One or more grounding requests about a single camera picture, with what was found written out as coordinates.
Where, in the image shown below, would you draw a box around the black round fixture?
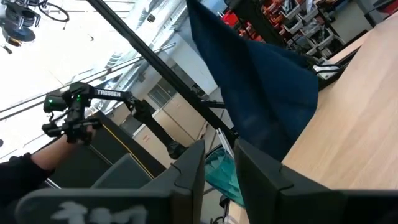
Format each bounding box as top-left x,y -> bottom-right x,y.
0,0 -> 71,47

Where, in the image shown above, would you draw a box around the white power strip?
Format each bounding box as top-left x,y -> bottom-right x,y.
312,58 -> 345,81

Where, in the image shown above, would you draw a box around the teal faceted plastic tumbler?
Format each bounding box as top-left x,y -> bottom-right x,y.
204,147 -> 246,208

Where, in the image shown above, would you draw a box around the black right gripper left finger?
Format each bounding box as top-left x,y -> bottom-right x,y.
141,139 -> 206,224

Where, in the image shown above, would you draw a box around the beige cabinets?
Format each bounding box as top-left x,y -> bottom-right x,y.
107,90 -> 226,169

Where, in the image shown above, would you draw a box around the navy blue cloth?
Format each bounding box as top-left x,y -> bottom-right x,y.
185,0 -> 320,162

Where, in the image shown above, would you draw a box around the person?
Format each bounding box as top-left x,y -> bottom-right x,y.
0,124 -> 98,224

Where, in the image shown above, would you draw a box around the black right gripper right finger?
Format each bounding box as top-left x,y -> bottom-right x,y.
234,138 -> 346,224

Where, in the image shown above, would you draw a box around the black rig frame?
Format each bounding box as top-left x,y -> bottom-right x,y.
86,0 -> 363,147

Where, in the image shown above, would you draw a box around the storage shelving with red bins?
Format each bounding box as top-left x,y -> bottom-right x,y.
217,0 -> 354,60

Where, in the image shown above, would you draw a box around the black panel with yellow line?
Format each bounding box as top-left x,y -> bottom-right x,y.
49,111 -> 167,189

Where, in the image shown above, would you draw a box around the grey panel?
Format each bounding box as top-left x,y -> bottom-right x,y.
91,153 -> 154,190

